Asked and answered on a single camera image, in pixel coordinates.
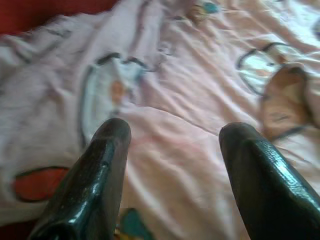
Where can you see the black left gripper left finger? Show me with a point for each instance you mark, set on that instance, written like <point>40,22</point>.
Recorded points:
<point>95,187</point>

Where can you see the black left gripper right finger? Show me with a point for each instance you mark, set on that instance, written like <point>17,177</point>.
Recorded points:
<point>270,195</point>

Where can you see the pink cartoon print quilt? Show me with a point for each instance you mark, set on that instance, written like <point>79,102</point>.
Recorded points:
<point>180,100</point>

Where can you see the large red cushion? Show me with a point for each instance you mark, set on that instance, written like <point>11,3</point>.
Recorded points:
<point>37,12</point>

